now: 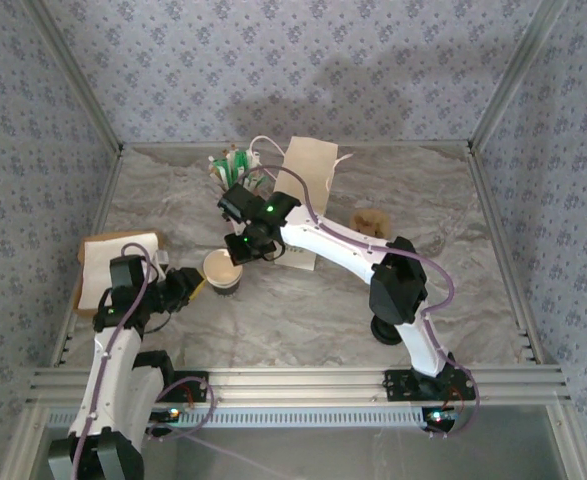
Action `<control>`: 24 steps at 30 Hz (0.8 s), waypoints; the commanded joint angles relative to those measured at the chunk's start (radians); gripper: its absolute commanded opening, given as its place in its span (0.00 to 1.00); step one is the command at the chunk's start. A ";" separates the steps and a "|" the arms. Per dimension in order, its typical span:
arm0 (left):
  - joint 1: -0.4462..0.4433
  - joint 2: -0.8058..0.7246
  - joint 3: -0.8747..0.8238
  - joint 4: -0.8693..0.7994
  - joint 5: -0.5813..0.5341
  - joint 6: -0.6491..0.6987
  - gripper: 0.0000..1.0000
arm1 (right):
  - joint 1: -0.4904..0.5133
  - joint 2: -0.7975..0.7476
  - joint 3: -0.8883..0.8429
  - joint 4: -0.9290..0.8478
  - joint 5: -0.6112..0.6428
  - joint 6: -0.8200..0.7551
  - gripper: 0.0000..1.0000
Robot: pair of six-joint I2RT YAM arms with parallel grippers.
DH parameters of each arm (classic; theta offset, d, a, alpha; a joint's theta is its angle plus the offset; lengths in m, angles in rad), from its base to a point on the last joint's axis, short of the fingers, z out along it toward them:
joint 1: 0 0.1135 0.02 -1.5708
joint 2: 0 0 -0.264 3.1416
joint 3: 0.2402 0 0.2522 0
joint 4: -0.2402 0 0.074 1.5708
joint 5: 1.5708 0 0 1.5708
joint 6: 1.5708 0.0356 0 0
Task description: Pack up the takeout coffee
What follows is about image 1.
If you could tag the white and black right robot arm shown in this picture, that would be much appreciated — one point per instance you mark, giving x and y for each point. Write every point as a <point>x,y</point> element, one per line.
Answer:
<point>333,240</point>

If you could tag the brown pulp cup carrier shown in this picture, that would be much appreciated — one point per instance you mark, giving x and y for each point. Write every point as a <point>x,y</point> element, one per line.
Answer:
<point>370,222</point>

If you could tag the brown sugar stick sachet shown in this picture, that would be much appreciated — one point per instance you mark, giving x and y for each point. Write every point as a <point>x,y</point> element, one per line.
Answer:
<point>215,172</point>

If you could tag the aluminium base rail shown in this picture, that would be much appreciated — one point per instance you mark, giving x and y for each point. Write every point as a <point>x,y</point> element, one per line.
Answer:
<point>298,385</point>

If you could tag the wooden stir stick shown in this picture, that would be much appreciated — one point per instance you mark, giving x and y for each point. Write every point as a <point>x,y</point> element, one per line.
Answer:
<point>233,149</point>

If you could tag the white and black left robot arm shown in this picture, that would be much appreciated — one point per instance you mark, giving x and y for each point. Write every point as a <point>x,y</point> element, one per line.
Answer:
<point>108,380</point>

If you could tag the black plastic cup lid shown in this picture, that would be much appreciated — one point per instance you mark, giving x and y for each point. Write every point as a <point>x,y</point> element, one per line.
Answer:
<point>384,336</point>

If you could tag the aluminium side rail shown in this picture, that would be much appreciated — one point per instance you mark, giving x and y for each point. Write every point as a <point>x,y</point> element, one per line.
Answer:
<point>484,175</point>
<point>104,200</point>

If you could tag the white stick sachet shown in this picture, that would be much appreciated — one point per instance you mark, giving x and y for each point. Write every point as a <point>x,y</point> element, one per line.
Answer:
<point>255,160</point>
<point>258,182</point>

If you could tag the white paper napkin stack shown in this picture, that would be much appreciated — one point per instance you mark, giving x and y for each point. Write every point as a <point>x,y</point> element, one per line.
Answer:
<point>93,270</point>

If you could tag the aluminium frame post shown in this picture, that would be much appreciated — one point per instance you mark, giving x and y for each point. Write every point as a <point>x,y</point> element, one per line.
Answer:
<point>80,75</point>
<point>513,75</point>

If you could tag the white paper takeout bag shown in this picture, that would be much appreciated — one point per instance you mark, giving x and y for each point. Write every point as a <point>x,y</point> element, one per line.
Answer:
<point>308,165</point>

